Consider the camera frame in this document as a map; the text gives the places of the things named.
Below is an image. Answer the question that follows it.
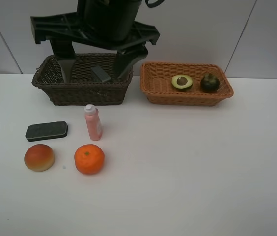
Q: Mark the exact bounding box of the orange wicker basket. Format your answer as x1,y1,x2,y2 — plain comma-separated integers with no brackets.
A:
140,62,234,106

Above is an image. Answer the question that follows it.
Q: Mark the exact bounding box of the dark brown wicker basket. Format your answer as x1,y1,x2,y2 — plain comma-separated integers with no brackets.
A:
32,53,133,106

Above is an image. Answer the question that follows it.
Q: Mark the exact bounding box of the round bread bun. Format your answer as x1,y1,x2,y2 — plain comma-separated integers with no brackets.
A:
24,144,55,172

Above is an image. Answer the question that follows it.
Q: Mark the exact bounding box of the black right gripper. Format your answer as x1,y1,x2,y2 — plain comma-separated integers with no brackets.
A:
30,0,160,83

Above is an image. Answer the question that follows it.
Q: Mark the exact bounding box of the black whiteboard eraser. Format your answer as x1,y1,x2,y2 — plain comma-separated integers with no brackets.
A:
25,121,68,142

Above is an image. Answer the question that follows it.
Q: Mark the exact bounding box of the half avocado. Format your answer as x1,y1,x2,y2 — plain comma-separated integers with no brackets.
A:
171,75,193,91

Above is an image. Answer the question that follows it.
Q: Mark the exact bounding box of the dark square bottle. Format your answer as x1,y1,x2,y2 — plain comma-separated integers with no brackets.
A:
91,66,111,83

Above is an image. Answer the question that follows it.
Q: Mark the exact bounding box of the orange mandarin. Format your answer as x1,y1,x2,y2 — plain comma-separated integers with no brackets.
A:
74,144,105,175

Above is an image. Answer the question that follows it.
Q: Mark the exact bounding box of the pink squeeze bottle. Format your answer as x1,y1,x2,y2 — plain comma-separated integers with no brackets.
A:
84,104,103,141

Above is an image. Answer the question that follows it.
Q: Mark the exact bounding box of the dark mangosteen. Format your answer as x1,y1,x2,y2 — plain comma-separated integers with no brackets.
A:
200,73,220,93

